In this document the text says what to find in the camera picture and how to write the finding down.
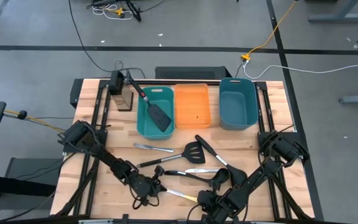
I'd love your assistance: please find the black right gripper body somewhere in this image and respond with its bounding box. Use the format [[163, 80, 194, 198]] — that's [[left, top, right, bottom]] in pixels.
[[197, 190, 229, 223]]

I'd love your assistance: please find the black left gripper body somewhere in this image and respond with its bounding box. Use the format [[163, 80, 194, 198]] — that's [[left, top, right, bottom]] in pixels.
[[132, 166, 165, 207]]

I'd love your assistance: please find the small black spoon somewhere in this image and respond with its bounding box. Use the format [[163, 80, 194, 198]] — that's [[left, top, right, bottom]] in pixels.
[[163, 167, 231, 187]]

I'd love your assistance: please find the large black spoon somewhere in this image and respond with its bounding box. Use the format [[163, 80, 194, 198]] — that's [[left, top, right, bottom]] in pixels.
[[195, 134, 248, 187]]

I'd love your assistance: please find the cream-handled knife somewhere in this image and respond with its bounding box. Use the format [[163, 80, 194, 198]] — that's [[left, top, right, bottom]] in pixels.
[[165, 188, 198, 203]]

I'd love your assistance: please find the silver butter knife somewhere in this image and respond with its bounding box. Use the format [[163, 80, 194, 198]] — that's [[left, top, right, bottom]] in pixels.
[[133, 142, 175, 153]]

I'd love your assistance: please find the black slotted spatula metal handle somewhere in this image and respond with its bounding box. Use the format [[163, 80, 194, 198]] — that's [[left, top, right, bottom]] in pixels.
[[136, 141, 206, 168]]

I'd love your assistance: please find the black turner red-button handle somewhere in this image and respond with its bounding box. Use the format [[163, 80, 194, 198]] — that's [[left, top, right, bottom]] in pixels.
[[128, 77, 173, 133]]

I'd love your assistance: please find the teal plastic bin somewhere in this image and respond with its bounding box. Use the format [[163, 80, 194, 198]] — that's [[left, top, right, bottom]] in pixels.
[[136, 86, 176, 141]]

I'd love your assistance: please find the orange plastic bin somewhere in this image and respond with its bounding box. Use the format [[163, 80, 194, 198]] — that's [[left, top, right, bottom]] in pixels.
[[174, 83, 213, 130]]

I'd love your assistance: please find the blue-grey plastic bin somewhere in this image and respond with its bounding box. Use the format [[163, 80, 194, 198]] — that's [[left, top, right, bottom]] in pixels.
[[218, 77, 259, 131]]

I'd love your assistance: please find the black upright box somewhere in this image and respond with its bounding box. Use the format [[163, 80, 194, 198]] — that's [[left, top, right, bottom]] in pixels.
[[108, 70, 134, 112]]

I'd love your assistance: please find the black vented case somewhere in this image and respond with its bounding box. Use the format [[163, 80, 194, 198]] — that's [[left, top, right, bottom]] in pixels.
[[155, 66, 232, 80]]

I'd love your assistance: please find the black floor stand leg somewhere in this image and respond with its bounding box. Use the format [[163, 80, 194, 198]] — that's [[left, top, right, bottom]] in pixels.
[[125, 0, 142, 22]]

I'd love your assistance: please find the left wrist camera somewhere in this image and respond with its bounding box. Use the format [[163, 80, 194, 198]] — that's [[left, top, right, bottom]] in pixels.
[[134, 174, 154, 197]]

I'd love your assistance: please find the black aluminium frame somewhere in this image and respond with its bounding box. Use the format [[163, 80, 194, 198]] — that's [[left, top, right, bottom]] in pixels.
[[50, 77, 325, 224]]

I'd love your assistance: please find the black looped cable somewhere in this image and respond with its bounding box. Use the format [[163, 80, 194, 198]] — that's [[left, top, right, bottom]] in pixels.
[[234, 61, 246, 78]]

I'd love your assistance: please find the yellow arm cable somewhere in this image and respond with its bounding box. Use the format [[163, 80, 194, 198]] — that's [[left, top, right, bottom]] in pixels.
[[3, 109, 67, 133]]

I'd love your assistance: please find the white power cable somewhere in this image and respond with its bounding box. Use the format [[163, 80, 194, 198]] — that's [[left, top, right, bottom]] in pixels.
[[242, 58, 358, 80]]

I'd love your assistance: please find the long black floor cable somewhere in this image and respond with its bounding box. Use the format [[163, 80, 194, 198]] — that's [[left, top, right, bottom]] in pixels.
[[68, 0, 147, 78]]

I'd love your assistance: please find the yellow cable with plug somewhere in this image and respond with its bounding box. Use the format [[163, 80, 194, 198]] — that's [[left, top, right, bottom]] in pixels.
[[241, 0, 298, 60]]

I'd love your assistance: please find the white coiled cable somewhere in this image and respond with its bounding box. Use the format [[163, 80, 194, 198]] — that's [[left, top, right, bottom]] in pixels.
[[91, 3, 135, 21]]

